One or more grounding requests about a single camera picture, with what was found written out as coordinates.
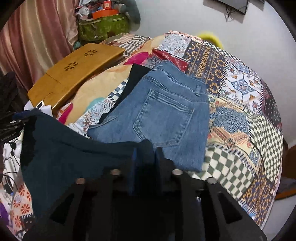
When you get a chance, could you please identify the patchwork patterned bedspread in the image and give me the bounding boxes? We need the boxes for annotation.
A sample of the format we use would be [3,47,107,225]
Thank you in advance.
[9,29,285,239]

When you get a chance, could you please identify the wall mounted television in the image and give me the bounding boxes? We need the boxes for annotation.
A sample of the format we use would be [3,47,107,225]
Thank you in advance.
[217,0,249,15]

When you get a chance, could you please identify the orange box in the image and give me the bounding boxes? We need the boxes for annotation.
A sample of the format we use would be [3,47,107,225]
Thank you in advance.
[92,9,119,20]

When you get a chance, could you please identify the grey plush toy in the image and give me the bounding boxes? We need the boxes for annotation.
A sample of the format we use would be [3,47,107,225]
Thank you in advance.
[118,0,141,24]

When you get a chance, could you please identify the wooden bamboo lap desk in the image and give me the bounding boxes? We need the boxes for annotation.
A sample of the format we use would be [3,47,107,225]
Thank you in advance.
[28,43,125,113]

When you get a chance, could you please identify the pink satin curtain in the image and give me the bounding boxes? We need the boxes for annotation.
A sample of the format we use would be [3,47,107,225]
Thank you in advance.
[1,1,79,91]

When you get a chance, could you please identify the folded black garment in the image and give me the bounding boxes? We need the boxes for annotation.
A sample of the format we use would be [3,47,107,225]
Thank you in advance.
[99,64,151,124]

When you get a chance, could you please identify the dark teal fleece pant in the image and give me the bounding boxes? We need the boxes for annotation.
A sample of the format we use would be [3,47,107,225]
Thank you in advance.
[20,109,154,219]

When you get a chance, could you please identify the small white digital device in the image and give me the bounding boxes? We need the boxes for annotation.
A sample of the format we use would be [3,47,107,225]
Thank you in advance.
[36,100,45,109]

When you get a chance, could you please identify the beige floral fleece blanket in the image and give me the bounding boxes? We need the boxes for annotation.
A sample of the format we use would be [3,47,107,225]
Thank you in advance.
[58,34,165,125]

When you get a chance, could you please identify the green camouflage bag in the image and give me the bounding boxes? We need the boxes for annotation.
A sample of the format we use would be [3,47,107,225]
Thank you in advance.
[78,14,130,43]

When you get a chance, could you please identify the folded blue denim jeans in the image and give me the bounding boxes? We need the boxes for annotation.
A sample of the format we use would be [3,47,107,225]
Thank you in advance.
[87,61,209,172]

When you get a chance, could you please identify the yellow plush object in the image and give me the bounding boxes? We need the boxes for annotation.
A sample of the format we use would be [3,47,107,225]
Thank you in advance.
[197,32,224,49]

